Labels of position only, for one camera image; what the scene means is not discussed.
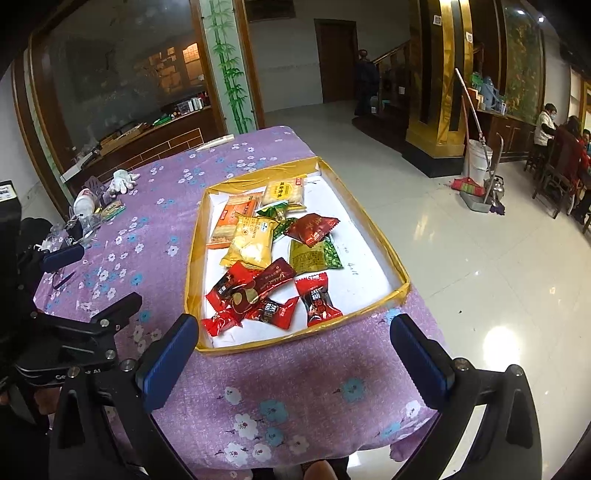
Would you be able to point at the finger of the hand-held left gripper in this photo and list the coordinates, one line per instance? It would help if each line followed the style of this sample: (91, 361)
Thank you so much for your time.
(117, 311)
(62, 257)

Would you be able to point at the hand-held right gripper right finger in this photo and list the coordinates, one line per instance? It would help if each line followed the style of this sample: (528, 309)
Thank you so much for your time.
(422, 364)

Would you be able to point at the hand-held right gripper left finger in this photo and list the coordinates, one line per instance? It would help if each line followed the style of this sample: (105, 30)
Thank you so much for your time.
(168, 364)

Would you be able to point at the red candy packet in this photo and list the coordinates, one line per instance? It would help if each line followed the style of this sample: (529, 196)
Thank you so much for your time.
(221, 288)
(318, 300)
(217, 325)
(272, 311)

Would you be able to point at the yellow-edged white tray box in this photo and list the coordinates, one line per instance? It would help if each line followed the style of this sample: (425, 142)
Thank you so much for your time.
(360, 258)

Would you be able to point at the orange cracker packet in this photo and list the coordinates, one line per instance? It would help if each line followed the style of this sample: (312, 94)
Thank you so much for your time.
(228, 221)

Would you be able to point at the gold pastry packet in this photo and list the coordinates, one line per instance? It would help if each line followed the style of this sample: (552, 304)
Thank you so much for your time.
(249, 244)

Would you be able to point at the large green gold snack packet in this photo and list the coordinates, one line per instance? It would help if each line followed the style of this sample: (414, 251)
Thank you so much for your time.
(314, 256)

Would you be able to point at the dark red pillow packet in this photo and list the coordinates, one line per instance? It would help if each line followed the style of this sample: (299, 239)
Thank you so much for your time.
(314, 228)

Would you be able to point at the small green snack packet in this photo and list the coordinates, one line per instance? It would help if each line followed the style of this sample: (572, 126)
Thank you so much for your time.
(274, 213)
(285, 228)

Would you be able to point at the yellow cracker packet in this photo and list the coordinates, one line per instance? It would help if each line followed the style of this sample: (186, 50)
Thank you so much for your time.
(284, 194)

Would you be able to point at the clear plastic bag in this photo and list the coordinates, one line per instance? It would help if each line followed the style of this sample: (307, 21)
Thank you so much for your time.
(87, 226)

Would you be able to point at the green cracker packet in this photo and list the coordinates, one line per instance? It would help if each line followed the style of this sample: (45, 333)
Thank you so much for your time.
(113, 210)

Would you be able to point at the dark slotted stand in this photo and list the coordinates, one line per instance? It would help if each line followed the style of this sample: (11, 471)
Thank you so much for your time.
(94, 184)

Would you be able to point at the white glove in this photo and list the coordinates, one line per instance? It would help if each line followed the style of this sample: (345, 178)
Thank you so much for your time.
(122, 180)

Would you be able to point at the purple floral tablecloth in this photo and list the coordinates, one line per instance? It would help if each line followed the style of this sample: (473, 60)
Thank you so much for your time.
(277, 383)

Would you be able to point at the wooden counter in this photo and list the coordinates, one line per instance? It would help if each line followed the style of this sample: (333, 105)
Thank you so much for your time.
(152, 138)

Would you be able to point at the metal kettle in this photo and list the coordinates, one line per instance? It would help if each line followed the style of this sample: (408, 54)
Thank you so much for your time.
(497, 189)

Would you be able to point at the white bucket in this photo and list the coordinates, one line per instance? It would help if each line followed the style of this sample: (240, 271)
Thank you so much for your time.
(478, 161)

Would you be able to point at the wooden chair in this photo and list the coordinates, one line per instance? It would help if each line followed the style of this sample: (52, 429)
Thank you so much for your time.
(554, 187)
(535, 159)

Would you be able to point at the gold and black pillar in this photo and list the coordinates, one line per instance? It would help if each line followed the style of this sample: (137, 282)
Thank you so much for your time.
(438, 83)

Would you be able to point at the wooden stair railing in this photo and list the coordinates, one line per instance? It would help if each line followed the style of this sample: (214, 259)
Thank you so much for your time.
(392, 74)

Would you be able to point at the wooden door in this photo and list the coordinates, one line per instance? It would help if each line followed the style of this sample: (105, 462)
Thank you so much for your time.
(336, 60)

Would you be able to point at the bamboo wall painting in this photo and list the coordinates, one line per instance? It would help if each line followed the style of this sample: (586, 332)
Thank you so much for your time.
(228, 64)

